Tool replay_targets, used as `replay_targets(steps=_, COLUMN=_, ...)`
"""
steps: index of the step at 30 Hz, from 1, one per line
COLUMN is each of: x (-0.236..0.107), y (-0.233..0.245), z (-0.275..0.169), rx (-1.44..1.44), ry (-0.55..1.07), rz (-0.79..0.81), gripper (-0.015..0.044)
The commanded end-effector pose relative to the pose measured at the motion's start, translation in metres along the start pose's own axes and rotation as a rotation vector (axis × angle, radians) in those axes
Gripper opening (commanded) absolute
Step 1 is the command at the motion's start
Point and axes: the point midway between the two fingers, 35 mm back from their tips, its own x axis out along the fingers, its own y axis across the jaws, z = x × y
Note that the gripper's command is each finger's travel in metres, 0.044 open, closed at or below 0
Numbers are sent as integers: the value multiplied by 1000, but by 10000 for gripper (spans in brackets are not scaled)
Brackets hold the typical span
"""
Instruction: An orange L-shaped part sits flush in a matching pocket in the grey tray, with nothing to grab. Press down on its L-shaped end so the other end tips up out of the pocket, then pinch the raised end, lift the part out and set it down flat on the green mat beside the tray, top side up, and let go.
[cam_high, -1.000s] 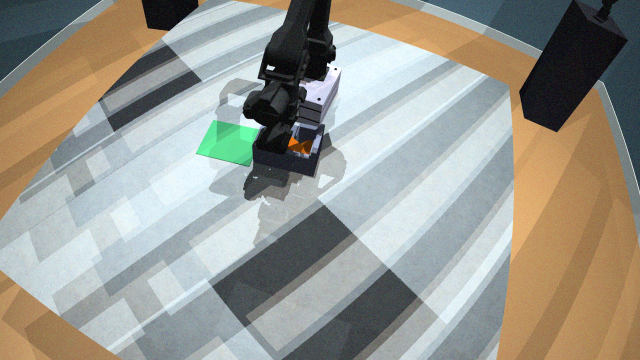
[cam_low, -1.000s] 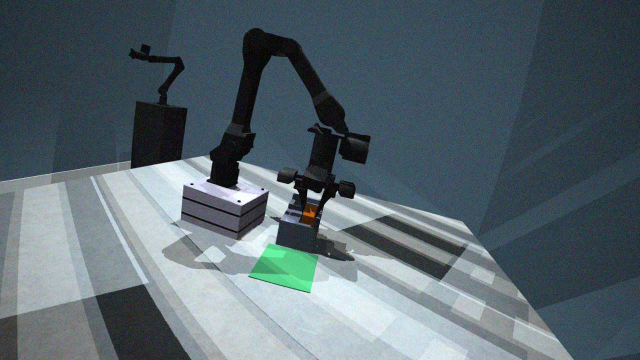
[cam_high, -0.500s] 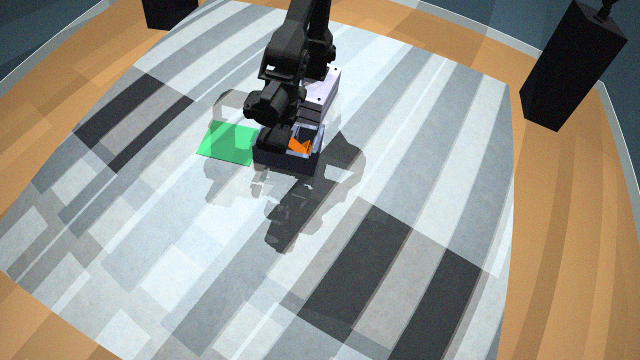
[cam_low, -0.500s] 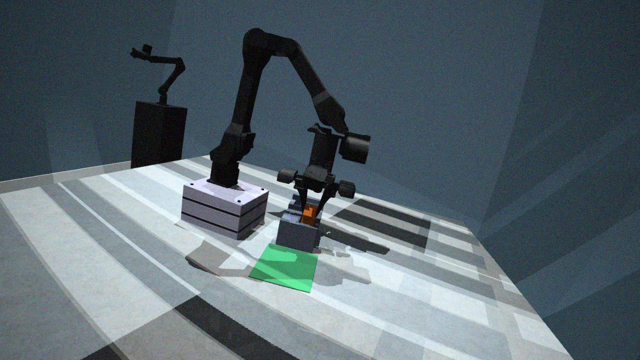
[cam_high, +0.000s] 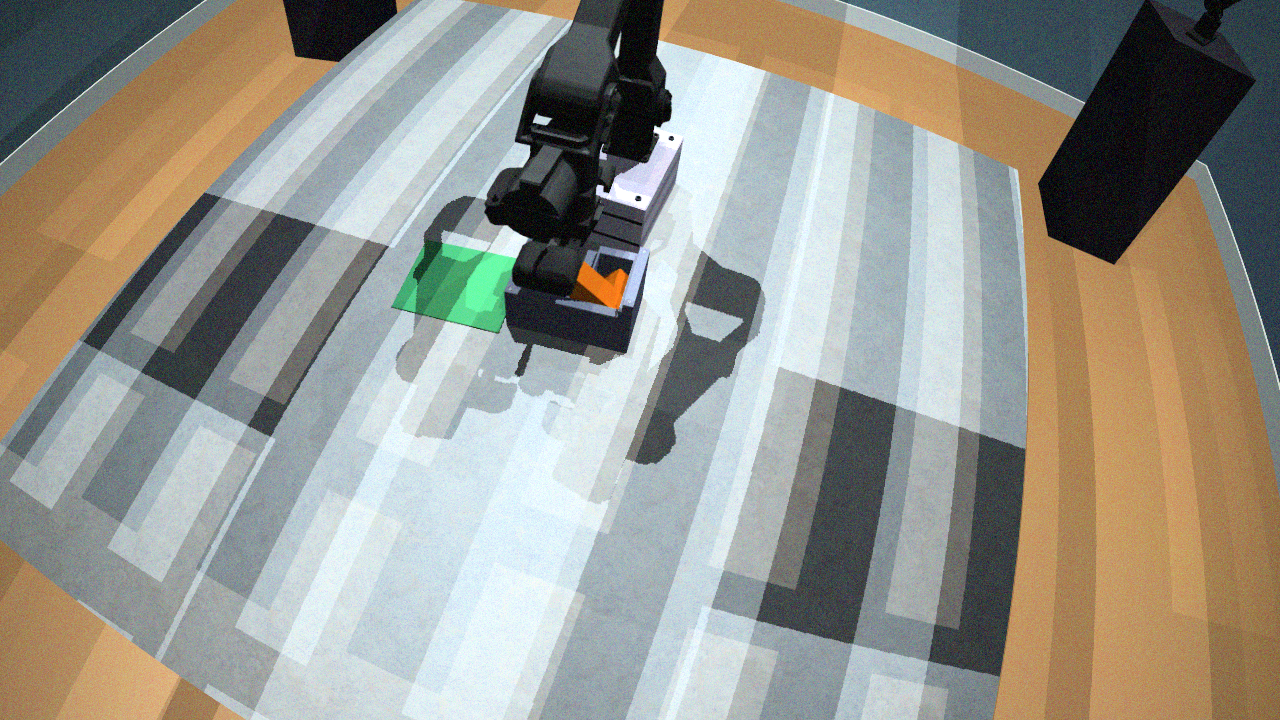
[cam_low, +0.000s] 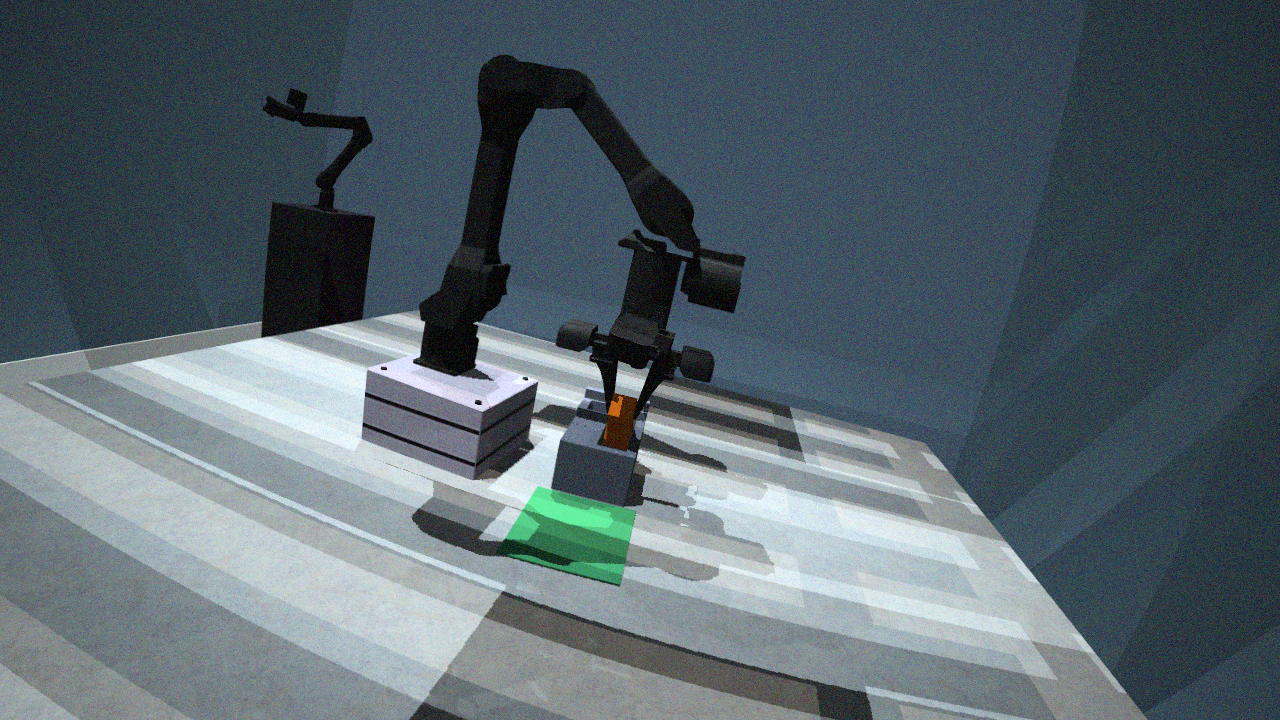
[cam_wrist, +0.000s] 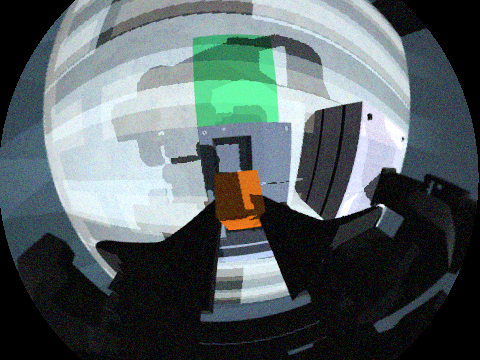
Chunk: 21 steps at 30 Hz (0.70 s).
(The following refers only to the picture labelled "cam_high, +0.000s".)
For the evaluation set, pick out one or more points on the orange l-shaped block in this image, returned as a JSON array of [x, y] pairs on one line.
[[607, 290]]

